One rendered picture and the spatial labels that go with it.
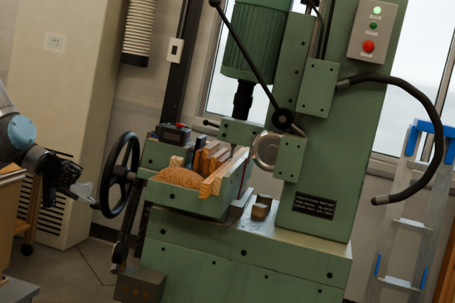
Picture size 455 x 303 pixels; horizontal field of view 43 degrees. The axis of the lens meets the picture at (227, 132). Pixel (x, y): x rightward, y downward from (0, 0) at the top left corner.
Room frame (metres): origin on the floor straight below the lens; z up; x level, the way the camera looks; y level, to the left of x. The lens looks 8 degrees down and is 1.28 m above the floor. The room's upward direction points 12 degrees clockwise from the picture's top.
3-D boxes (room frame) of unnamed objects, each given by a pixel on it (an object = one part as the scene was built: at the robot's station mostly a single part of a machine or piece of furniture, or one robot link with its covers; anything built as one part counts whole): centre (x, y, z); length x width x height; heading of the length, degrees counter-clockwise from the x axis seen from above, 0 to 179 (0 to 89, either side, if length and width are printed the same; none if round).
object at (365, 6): (1.60, -0.32, 1.40); 0.10 x 0.06 x 0.16; 81
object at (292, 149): (1.60, -0.19, 1.02); 0.09 x 0.07 x 0.12; 171
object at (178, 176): (1.55, 0.10, 0.92); 0.14 x 0.09 x 0.04; 81
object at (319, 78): (1.60, -0.22, 1.23); 0.09 x 0.08 x 0.15; 81
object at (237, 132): (1.78, -0.05, 1.03); 0.14 x 0.07 x 0.09; 81
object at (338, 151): (1.74, -0.32, 1.16); 0.22 x 0.22 x 0.72; 81
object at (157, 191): (1.80, 0.08, 0.87); 0.61 x 0.30 x 0.06; 171
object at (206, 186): (1.75, -0.02, 0.92); 0.67 x 0.02 x 0.04; 171
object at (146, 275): (1.55, 0.15, 0.58); 0.12 x 0.08 x 0.08; 81
